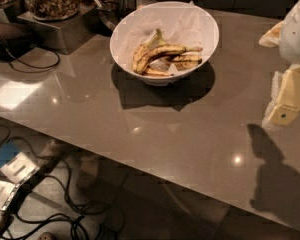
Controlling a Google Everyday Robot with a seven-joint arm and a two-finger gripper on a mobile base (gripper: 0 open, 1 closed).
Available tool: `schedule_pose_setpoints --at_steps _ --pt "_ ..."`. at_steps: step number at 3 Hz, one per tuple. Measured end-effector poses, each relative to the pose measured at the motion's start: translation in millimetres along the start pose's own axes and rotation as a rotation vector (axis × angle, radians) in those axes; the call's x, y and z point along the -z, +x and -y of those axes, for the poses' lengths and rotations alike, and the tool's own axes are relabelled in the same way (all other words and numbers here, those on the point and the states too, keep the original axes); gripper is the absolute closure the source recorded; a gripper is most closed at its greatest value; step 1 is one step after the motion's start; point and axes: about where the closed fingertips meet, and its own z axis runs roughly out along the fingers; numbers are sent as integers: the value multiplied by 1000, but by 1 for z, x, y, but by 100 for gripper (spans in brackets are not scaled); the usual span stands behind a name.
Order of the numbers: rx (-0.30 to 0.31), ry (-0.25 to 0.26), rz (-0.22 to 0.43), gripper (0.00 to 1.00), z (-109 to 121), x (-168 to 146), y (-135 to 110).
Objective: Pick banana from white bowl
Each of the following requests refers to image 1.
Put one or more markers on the bottom front banana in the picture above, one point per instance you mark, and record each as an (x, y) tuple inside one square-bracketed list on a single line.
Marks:
[(155, 72)]

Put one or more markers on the glass jar of nuts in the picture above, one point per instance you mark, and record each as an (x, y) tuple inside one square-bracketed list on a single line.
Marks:
[(52, 10)]

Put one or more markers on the blue white box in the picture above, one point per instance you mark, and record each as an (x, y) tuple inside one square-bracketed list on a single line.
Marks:
[(15, 164)]

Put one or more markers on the grey metal stand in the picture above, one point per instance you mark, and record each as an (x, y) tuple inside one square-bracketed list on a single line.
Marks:
[(64, 36)]

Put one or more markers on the white paper liner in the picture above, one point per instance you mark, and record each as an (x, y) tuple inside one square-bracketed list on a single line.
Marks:
[(179, 22)]

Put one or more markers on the black wire cup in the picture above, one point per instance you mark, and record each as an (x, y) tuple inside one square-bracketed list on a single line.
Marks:
[(125, 7)]

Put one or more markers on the dark appliance on left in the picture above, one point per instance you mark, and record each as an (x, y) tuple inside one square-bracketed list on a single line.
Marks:
[(15, 40)]

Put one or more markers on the left curved banana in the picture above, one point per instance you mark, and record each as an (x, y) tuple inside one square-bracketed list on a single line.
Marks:
[(145, 47)]

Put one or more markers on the long top banana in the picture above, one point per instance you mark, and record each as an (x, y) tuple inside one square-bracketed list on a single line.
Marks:
[(162, 51)]

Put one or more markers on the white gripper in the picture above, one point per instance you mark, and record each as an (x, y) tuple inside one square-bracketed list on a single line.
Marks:
[(296, 35)]

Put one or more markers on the right spotted banana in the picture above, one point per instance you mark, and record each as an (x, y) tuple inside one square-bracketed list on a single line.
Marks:
[(185, 62)]

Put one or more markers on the white bowl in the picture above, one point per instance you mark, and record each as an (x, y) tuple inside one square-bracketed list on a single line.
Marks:
[(163, 42)]

